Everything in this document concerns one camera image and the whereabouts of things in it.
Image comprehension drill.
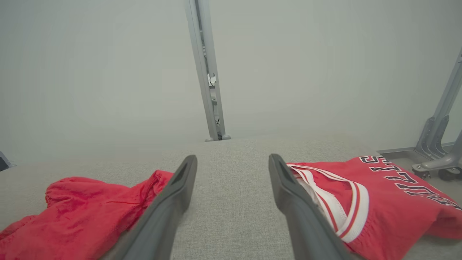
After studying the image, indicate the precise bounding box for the grey metal post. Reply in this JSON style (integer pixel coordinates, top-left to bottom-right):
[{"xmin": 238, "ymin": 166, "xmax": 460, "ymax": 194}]
[{"xmin": 185, "ymin": 0, "xmax": 231, "ymax": 142}]

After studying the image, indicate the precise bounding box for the red garment with white band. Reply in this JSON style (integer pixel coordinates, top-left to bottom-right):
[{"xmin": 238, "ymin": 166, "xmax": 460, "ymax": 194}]
[{"xmin": 0, "ymin": 170, "xmax": 175, "ymax": 260}]

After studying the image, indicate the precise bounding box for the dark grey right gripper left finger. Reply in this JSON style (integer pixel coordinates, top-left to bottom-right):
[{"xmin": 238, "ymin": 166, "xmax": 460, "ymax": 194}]
[{"xmin": 101, "ymin": 155, "xmax": 199, "ymax": 260}]

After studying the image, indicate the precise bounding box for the grey wheeled metal stand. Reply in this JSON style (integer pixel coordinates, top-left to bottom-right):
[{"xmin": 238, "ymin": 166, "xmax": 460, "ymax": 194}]
[{"xmin": 411, "ymin": 47, "xmax": 462, "ymax": 181}]

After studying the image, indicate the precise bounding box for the small silver caster wheel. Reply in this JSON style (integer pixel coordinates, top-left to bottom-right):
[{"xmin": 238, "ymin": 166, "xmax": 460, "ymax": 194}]
[{"xmin": 413, "ymin": 165, "xmax": 432, "ymax": 180}]

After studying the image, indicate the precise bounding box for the red jersey with dark lettering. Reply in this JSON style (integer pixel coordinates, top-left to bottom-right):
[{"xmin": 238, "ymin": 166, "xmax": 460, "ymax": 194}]
[{"xmin": 287, "ymin": 155, "xmax": 462, "ymax": 260}]

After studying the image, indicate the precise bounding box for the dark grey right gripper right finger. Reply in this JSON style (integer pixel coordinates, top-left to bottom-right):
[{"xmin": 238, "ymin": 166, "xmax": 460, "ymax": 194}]
[{"xmin": 269, "ymin": 154, "xmax": 361, "ymax": 260}]

